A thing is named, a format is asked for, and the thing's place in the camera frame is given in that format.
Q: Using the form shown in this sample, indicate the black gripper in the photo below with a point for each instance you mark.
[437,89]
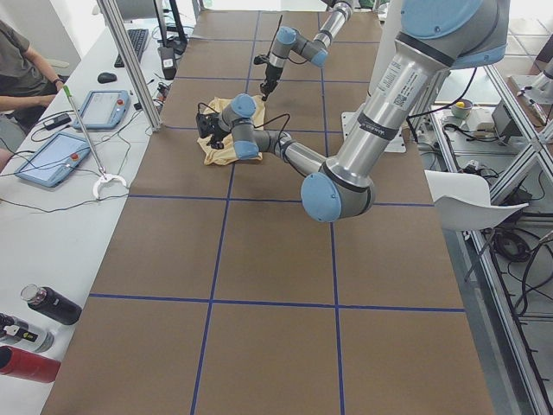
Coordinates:
[217,133]
[270,73]

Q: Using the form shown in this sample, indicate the cream long sleeve printed shirt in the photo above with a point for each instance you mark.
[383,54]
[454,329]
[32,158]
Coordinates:
[228,154]

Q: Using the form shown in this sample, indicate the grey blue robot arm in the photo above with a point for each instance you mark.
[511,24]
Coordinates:
[433,36]
[287,40]

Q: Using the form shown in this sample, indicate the black power adapter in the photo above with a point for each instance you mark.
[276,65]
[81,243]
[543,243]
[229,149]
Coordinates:
[168,62]

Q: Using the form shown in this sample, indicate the reacher grabber stick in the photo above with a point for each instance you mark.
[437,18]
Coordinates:
[104,176]

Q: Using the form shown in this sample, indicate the far blue teach pendant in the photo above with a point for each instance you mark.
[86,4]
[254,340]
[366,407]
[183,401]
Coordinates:
[103,110]

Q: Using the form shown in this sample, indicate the blue teach pendant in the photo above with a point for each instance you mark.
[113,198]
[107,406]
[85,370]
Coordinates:
[55,160]
[103,110]

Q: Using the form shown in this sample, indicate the black computer mouse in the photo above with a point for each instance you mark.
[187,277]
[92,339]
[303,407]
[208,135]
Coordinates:
[105,77]

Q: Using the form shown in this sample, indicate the black keyboard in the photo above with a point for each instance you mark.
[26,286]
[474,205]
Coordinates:
[138,39]

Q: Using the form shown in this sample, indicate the near blue teach pendant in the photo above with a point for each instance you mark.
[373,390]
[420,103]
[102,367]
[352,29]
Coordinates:
[55,160]

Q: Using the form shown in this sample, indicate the black phone on desk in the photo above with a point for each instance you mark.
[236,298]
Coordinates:
[57,121]

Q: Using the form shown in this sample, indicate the green bowl with yellow ball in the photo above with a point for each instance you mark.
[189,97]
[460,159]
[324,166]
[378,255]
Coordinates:
[461,109]

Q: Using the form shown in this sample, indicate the seated person in grey shirt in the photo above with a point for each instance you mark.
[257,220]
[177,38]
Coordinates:
[28,82]

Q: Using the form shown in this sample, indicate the white plastic chair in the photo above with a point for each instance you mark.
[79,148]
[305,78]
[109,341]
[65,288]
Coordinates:
[464,203]

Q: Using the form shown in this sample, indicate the black water bottle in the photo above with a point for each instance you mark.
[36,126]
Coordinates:
[51,303]

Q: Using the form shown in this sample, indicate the grey water bottle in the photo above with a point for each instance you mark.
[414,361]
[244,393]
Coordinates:
[21,334]

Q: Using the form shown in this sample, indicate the red water bottle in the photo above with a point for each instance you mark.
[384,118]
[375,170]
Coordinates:
[24,365]

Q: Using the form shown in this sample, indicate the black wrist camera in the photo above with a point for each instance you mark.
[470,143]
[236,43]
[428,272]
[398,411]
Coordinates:
[206,123]
[261,59]

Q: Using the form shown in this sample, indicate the aluminium frame post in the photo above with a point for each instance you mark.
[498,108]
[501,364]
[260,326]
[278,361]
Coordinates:
[115,24]

